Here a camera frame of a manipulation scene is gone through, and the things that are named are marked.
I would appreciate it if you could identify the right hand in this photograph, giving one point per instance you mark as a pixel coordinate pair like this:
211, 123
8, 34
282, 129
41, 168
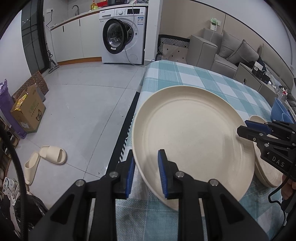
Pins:
287, 189

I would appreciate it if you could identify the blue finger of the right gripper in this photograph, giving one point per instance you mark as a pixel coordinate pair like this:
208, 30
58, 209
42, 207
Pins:
256, 134
256, 125

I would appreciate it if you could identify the cream slipper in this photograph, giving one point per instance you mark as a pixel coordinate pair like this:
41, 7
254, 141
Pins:
30, 168
53, 154

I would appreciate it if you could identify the grey sofa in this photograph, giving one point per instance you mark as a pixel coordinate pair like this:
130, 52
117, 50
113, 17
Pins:
220, 53

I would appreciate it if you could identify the cardboard box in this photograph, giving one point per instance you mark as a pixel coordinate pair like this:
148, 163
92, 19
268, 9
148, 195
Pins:
29, 109

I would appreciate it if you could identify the yellow oil bottle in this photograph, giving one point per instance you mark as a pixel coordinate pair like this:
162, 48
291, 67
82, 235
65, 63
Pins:
94, 5

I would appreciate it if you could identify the large blue bowl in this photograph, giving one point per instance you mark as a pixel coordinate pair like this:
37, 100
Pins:
279, 112

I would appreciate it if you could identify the white kitchen counter cabinets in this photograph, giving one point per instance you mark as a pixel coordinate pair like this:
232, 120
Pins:
77, 40

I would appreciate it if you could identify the cream plate back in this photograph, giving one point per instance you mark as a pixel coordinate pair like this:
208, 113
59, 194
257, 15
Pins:
257, 119

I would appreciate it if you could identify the kitchen faucet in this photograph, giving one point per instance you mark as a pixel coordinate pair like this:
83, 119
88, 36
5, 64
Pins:
76, 12

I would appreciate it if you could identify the blue bowl back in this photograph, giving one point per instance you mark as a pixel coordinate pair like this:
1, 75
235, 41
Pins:
292, 115

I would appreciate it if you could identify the grey side cabinet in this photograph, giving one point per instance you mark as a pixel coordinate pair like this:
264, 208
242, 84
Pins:
245, 76

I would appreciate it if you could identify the cream slipper right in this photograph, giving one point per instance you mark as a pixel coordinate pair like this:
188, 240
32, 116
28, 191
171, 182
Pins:
53, 154

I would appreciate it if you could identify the cream slipper left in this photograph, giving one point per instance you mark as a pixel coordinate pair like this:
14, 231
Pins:
30, 168

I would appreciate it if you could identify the cream plate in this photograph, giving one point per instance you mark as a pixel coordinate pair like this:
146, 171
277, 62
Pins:
257, 119
198, 131
268, 175

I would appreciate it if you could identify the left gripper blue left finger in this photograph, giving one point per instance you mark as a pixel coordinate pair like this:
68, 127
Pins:
130, 173

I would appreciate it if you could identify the white washing machine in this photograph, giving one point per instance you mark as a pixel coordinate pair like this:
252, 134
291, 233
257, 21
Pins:
122, 33

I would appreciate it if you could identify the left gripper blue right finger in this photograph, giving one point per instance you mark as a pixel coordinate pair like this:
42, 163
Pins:
162, 164

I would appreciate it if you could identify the black box on cabinet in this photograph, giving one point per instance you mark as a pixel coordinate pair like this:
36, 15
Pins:
259, 71

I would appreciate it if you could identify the teal plaid tablecloth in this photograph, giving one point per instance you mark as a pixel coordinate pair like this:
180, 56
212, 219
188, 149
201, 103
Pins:
143, 216

